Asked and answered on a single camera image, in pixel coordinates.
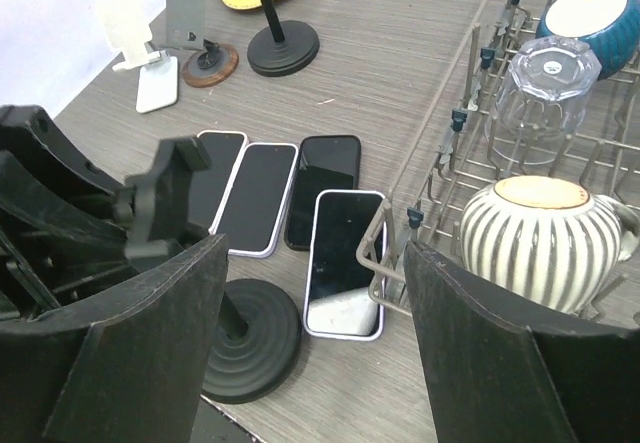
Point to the black phone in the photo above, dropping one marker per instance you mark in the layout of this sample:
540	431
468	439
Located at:
324	162

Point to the white phone stand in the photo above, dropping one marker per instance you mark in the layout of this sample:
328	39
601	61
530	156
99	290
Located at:
128	33

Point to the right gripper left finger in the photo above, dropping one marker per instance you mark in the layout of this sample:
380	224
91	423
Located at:
58	382

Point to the pink case phone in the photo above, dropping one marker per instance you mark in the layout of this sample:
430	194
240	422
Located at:
210	189

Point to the black tall pole stand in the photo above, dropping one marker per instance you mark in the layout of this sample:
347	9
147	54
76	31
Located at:
187	330

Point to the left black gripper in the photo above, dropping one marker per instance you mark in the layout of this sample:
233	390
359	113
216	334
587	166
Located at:
59	241

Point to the grey stand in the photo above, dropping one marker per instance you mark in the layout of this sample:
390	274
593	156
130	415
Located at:
211	63

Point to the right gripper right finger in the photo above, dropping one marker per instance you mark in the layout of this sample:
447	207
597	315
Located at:
500	368

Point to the lavender case phone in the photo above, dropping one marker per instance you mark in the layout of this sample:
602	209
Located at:
255	205

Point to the striped ceramic mug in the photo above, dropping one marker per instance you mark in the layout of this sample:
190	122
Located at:
546	239

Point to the blue mug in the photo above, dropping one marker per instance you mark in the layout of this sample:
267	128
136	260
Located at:
609	27

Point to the white case phone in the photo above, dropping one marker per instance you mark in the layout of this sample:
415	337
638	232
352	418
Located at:
337	304

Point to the black round base stand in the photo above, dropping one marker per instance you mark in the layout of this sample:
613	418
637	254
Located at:
283	48

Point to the grey wire dish rack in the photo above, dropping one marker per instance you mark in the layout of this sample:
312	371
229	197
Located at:
602	156

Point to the clear glass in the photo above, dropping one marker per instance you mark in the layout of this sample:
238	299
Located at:
542	99

